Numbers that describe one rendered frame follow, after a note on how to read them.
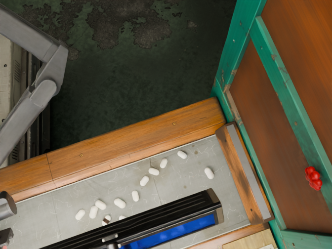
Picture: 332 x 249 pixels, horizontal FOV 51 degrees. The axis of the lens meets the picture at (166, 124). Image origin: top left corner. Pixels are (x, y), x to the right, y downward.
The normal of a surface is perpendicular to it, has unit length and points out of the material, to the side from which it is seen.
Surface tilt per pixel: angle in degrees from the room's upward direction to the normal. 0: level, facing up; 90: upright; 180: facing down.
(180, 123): 0
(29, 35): 40
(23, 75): 1
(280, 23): 90
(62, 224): 0
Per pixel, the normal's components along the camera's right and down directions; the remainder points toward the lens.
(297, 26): -0.95, 0.32
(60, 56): 0.30, 0.37
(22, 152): -0.03, -0.25
